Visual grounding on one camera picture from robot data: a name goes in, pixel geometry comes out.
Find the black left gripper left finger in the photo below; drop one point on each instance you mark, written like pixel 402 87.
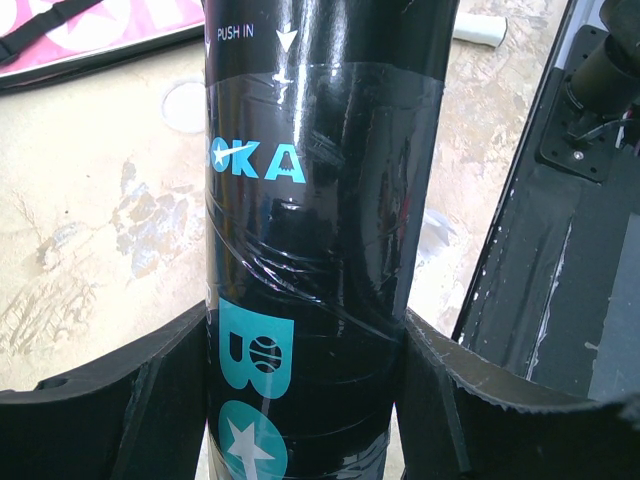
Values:
pixel 137 412

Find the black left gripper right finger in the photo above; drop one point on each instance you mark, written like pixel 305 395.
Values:
pixel 462 417

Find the white shuttlecock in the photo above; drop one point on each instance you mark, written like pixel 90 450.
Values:
pixel 434 236

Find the clear plastic tube lid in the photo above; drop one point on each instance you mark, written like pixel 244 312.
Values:
pixel 183 107

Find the black BOKA shuttlecock tube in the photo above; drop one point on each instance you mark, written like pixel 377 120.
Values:
pixel 321 128

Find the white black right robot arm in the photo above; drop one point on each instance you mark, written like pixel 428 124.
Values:
pixel 607 82

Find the pink badminton racket lower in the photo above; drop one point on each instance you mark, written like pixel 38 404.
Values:
pixel 487 30

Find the pink SPORT racket bag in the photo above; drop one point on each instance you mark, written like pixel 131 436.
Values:
pixel 50 41

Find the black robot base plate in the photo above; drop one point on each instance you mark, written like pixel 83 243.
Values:
pixel 555 295

